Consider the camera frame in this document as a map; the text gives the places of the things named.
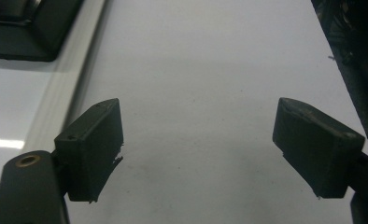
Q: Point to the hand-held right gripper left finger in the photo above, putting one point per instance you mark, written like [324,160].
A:
[88,149]

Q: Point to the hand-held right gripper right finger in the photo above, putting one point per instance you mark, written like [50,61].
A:
[316,146]

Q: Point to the black whiteboard eraser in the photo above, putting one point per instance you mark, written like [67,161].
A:
[26,34]

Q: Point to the white table cover panel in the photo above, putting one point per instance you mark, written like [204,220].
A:
[204,87]

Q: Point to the whiteboard with metal frame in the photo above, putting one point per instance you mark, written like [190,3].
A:
[14,96]

